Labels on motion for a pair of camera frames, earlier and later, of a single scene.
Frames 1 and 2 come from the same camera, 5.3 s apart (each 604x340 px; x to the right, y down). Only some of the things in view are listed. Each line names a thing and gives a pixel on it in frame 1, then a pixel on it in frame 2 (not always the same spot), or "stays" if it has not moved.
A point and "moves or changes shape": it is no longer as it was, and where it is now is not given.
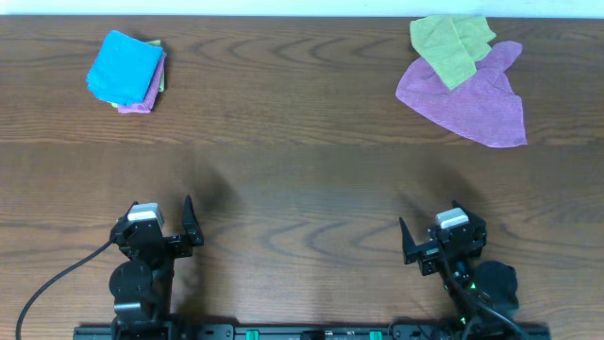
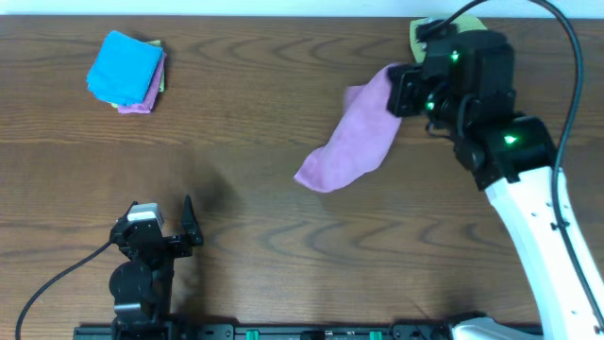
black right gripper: [427, 256] → [408, 77]
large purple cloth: [484, 107] moves or changes shape
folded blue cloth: [124, 69] stays
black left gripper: [192, 226] stays
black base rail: [454, 331] stays
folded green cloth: [156, 42] stays
